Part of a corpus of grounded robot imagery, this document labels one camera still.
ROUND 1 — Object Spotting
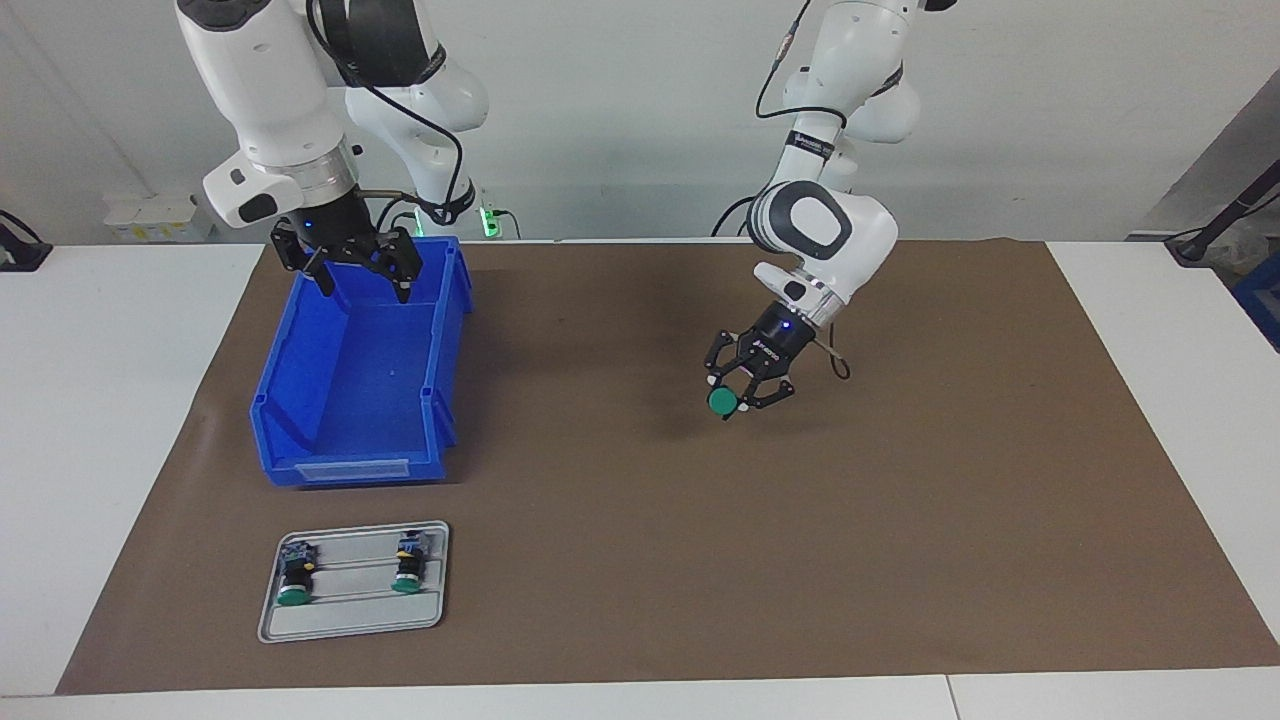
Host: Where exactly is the black background cable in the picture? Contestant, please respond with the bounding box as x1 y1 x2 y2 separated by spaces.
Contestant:
712 195 763 239

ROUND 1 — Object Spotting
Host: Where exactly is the blue crate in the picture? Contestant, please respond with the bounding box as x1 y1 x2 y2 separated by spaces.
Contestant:
1232 250 1280 353

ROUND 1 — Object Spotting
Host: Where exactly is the blue plastic storage bin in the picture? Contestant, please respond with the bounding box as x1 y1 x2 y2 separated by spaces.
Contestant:
249 236 473 488

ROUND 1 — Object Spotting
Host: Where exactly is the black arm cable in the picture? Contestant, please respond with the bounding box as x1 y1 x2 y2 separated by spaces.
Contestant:
305 0 473 238
755 0 853 383

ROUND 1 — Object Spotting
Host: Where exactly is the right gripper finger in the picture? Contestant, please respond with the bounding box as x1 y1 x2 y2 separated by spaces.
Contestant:
370 228 421 304
272 225 336 298

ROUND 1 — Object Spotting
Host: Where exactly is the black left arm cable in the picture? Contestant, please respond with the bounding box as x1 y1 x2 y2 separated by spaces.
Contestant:
755 0 853 383

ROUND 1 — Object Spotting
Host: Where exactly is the black stand pole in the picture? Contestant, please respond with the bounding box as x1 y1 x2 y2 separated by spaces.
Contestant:
1165 160 1280 266

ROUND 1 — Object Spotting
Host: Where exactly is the black table clamp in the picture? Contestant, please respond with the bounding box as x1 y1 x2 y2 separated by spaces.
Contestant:
0 210 53 273

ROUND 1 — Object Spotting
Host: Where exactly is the white wall box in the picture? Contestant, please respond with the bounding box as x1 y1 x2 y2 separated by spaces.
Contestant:
103 193 216 244

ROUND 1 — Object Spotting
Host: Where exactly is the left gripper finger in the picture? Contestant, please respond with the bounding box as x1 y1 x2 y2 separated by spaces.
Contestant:
705 330 761 386
742 375 796 413

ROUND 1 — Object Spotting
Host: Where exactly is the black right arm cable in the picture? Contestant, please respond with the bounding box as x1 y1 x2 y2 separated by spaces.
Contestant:
305 0 473 238

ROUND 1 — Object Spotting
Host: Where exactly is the grey metal tray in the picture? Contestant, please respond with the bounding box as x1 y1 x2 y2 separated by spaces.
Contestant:
258 520 451 644

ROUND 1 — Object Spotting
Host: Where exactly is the brown table mat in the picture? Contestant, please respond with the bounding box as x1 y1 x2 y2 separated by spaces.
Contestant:
55 238 1280 696

